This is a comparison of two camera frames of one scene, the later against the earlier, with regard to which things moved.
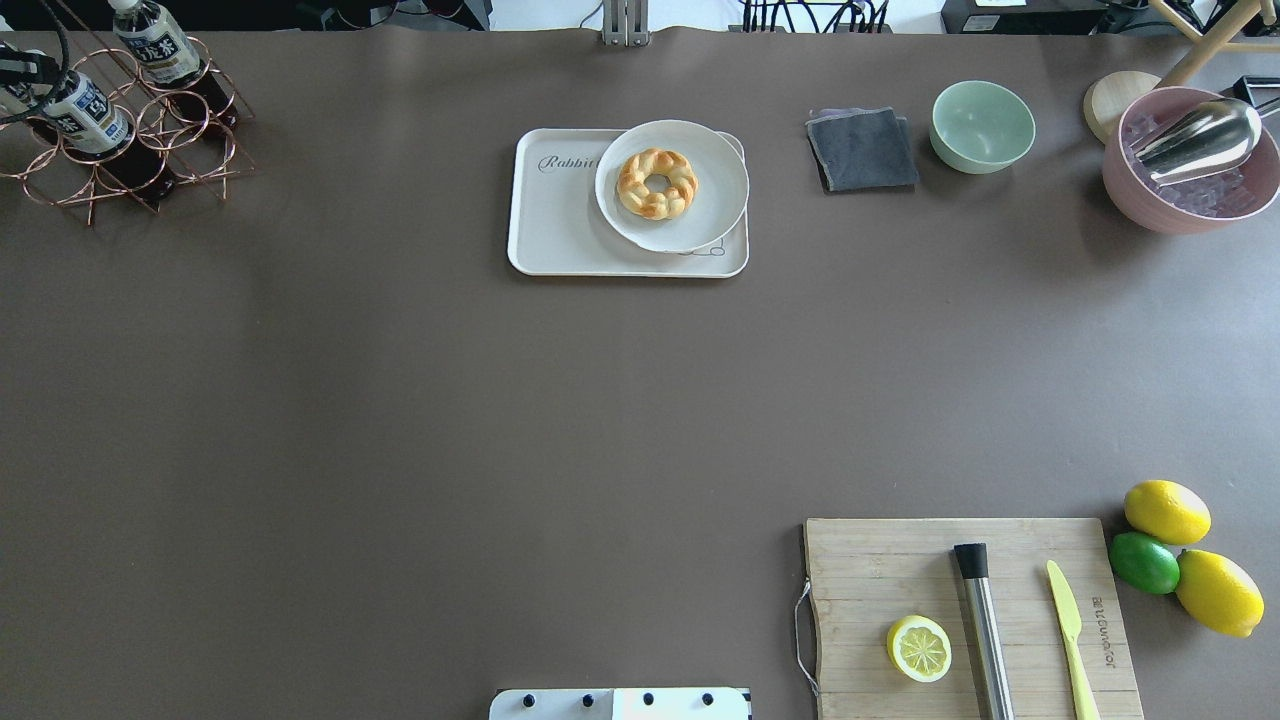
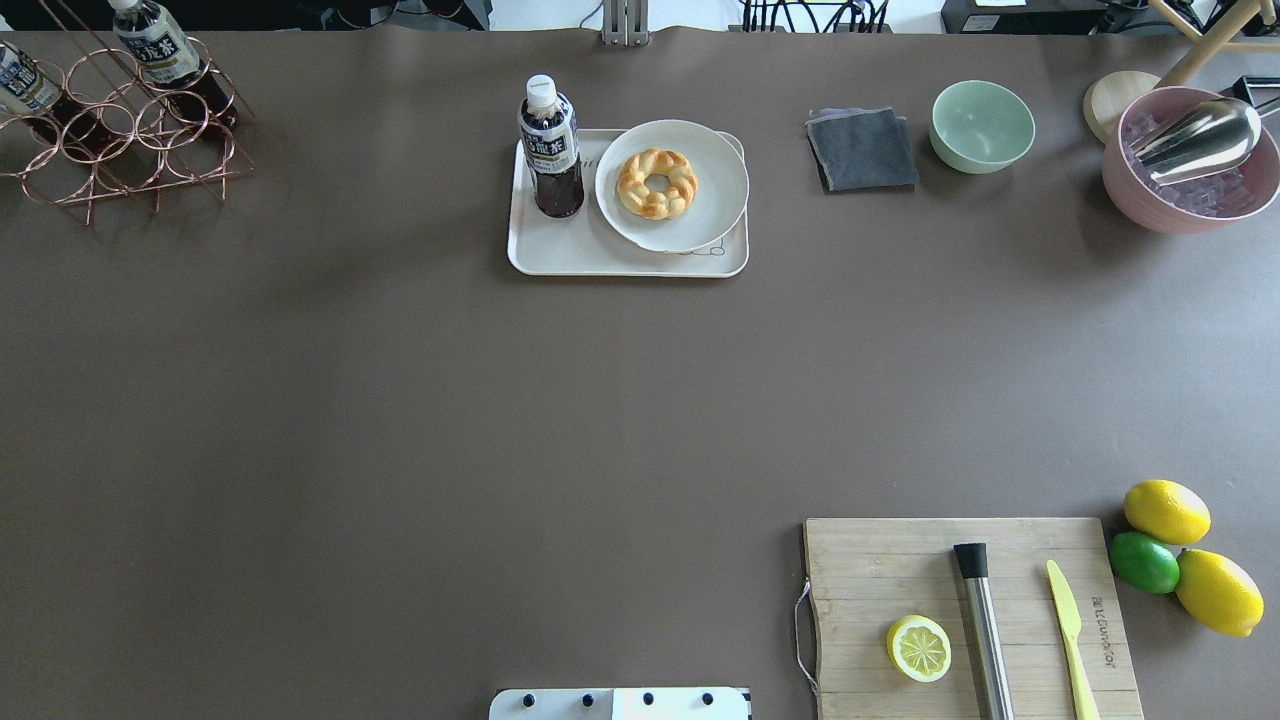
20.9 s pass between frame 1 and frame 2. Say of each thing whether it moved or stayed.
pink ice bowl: stayed
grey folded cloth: stayed
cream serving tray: stayed
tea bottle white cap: moved
